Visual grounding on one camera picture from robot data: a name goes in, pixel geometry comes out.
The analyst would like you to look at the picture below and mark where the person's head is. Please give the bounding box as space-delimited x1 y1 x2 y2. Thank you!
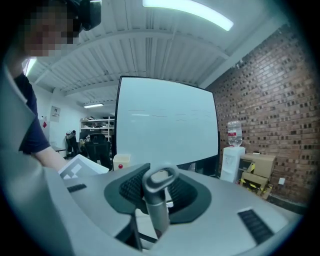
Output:
14 0 83 58

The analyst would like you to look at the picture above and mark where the person's left forearm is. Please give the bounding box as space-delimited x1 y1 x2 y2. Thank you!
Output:
33 146 68 173

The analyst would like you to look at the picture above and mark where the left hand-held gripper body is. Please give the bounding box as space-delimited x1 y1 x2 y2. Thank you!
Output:
57 153 110 181

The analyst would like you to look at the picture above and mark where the clear water bottle red label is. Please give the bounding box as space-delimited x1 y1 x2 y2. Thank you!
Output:
226 120 243 148

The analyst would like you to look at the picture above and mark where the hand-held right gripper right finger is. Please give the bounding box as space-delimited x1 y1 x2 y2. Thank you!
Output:
154 172 291 251

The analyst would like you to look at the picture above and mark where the whiteboard on black wheeled stand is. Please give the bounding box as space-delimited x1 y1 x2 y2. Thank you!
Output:
111 75 221 176

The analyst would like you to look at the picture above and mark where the black office chair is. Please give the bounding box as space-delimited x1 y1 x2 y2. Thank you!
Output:
84 133 113 171

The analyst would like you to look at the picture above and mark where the cream box with red button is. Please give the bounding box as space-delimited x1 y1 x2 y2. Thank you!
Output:
112 153 131 171

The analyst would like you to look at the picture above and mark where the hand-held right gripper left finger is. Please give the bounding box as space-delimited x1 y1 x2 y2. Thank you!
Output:
63 162 151 251

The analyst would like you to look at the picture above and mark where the person's navy t-shirt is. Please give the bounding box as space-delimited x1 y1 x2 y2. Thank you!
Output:
13 73 52 155

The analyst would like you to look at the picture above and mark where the white water dispenser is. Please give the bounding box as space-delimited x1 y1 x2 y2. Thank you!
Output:
219 146 246 183

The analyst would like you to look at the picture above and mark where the cardboard box with striped tape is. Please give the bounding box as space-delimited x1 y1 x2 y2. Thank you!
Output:
240 171 270 193

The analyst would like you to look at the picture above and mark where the large cardboard box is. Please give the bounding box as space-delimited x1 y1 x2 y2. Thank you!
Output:
239 153 276 179

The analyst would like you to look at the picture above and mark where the metal storage shelf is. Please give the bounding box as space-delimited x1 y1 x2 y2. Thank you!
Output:
79 117 116 143

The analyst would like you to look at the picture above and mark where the black head-mounted camera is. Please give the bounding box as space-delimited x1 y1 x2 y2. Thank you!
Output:
67 0 102 31

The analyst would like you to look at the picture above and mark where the white wall poster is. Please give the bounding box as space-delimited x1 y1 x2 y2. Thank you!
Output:
50 105 61 123

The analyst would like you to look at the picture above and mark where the flattened cardboard piece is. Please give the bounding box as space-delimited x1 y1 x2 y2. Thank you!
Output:
259 183 274 200

